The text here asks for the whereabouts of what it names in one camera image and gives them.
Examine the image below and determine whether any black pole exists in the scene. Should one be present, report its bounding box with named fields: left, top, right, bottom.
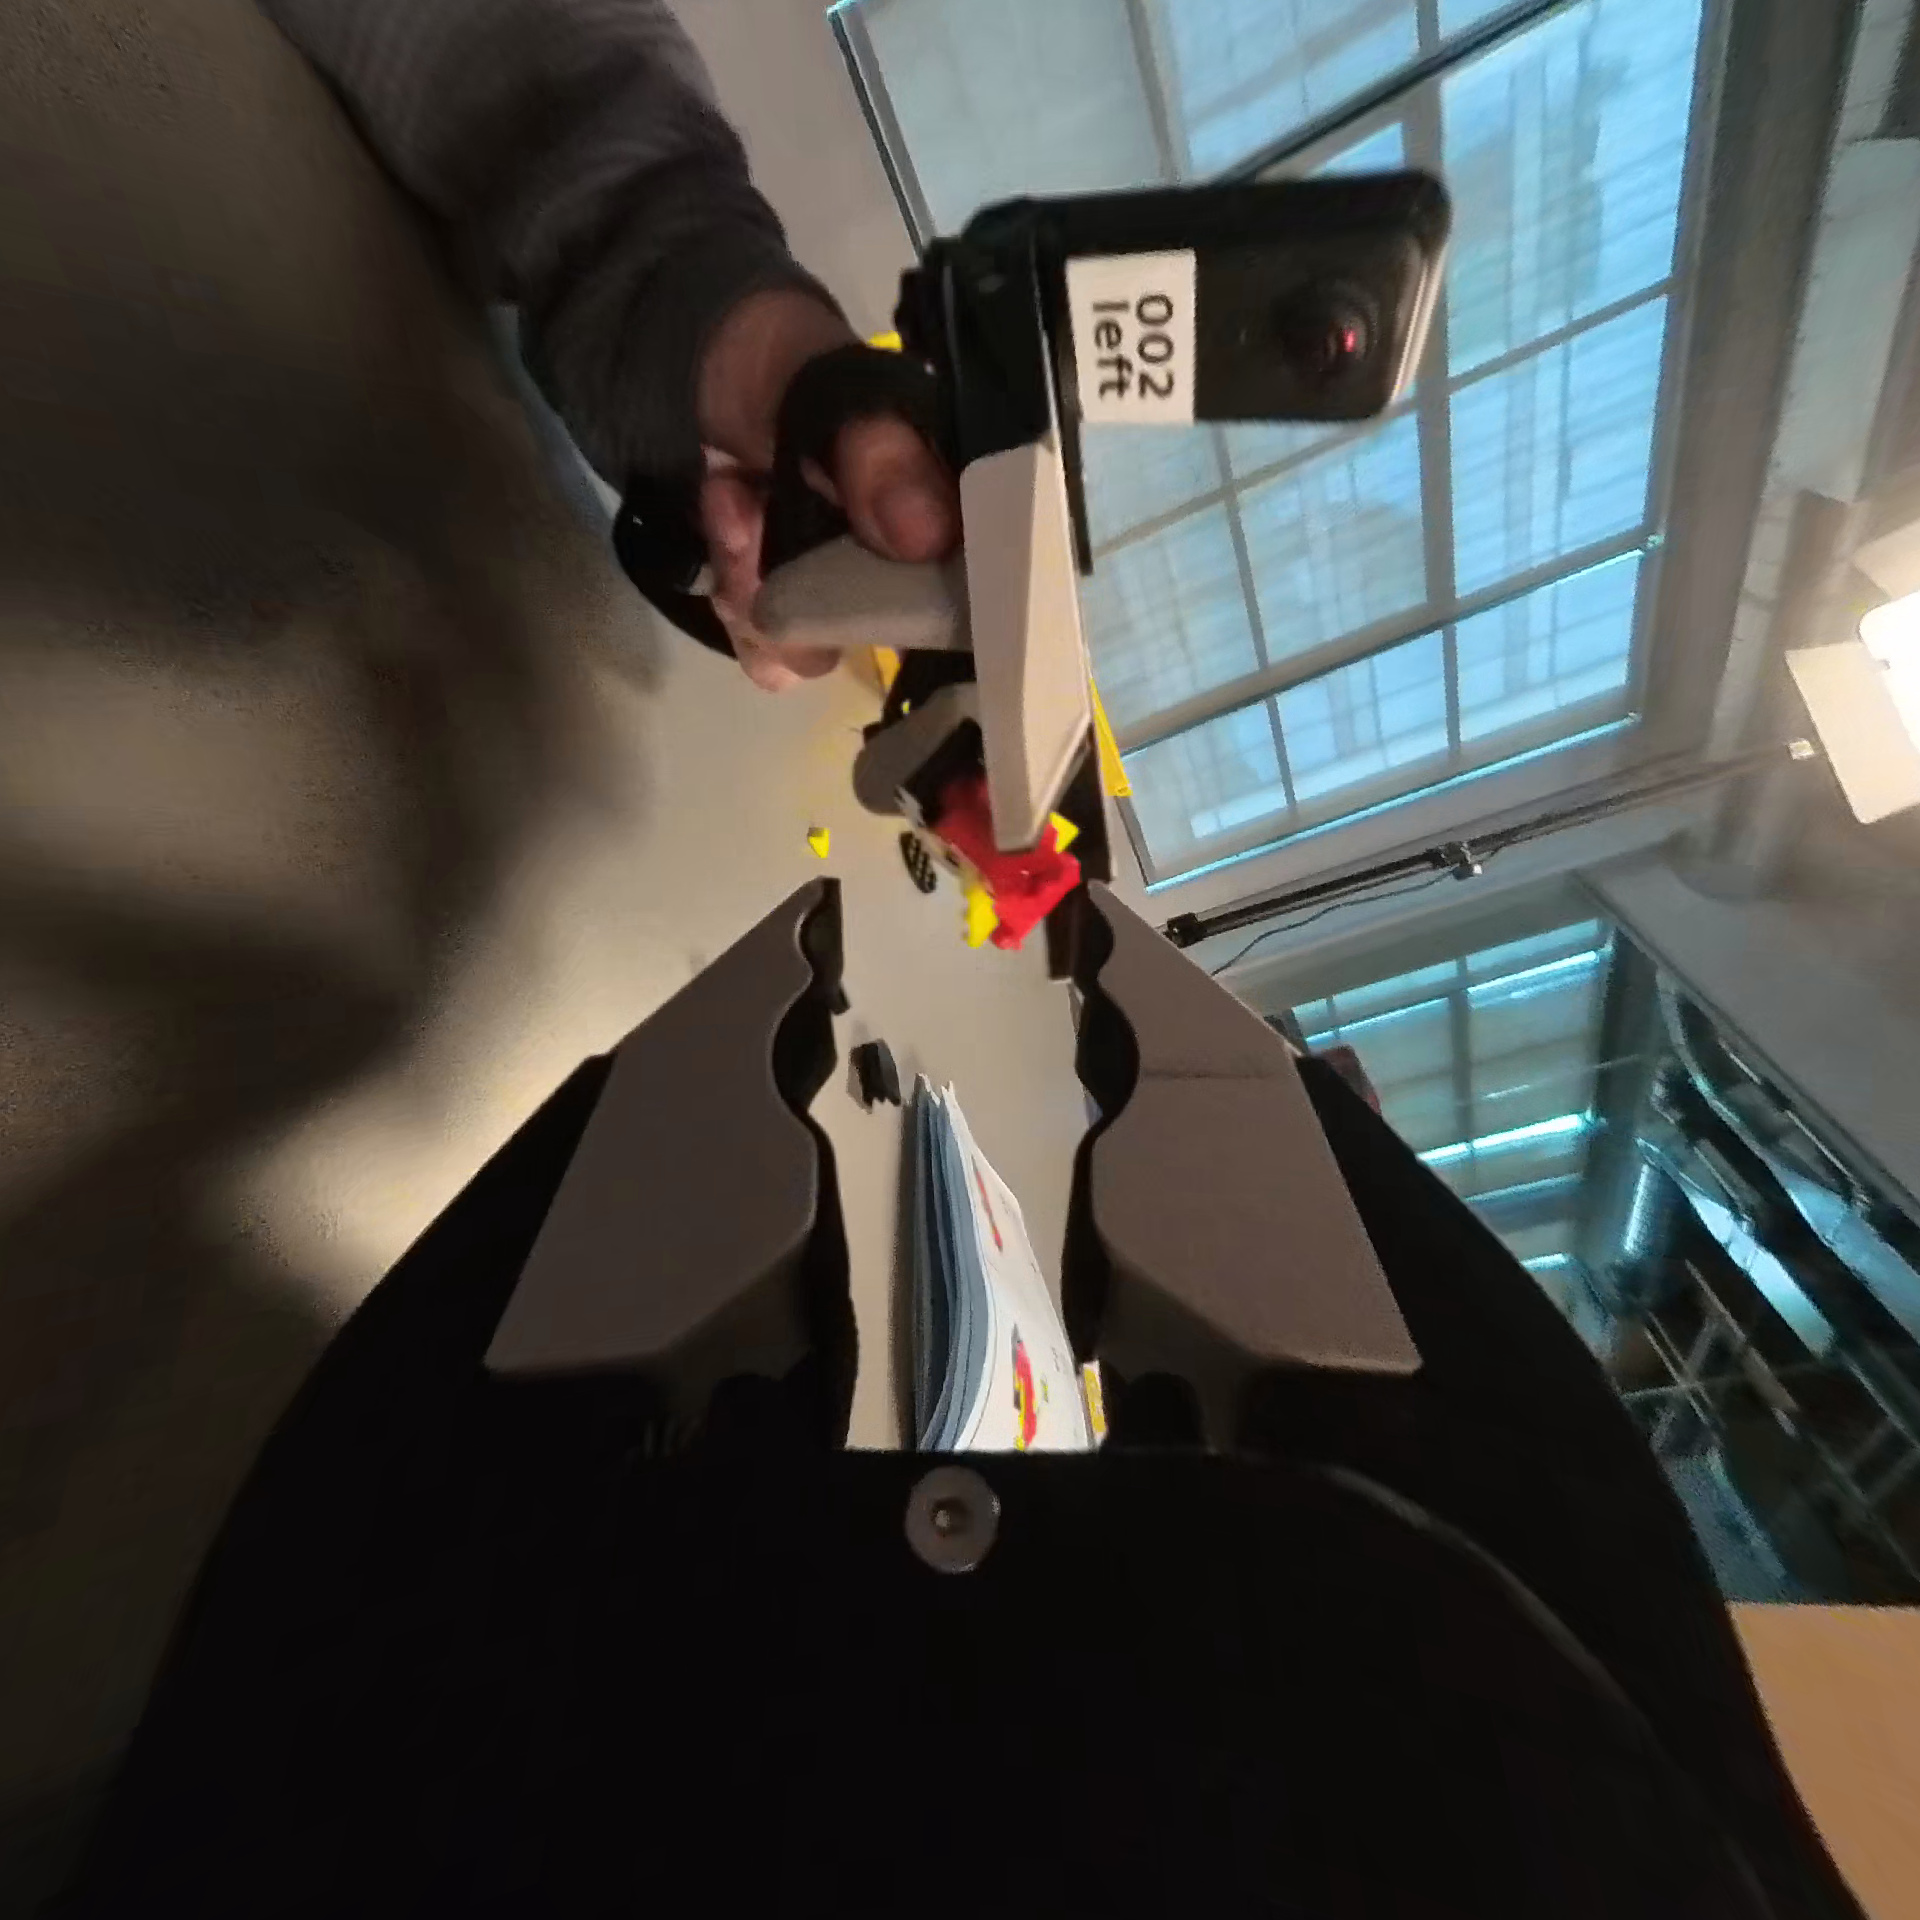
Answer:
left=1158, top=739, right=1819, bottom=951

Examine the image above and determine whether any person's left forearm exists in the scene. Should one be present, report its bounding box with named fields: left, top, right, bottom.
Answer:
left=255, top=0, right=858, bottom=505

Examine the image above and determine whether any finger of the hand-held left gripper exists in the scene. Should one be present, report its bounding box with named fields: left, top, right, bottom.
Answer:
left=958, top=428, right=1099, bottom=852

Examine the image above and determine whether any person's left hand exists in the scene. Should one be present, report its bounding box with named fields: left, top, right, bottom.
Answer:
left=694, top=286, right=964, bottom=695

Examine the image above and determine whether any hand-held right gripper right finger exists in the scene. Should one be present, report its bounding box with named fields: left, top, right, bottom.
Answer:
left=1062, top=883, right=1424, bottom=1434

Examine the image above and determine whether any bright ceiling light panel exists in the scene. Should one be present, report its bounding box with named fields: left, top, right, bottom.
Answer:
left=1783, top=590, right=1920, bottom=831

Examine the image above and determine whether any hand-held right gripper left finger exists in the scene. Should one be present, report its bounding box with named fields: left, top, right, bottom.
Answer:
left=485, top=879, right=860, bottom=1443

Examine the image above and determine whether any window with blinds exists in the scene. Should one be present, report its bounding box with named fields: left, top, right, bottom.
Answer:
left=829, top=0, right=1715, bottom=889

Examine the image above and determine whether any lego instruction booklet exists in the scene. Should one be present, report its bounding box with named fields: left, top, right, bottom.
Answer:
left=903, top=1073, right=1109, bottom=1454

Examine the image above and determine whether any yellow plastic bin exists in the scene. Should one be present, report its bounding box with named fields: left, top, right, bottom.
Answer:
left=836, top=328, right=1134, bottom=804

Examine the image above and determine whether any red yellow lego body assembly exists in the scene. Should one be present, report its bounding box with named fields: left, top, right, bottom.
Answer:
left=895, top=768, right=1087, bottom=956

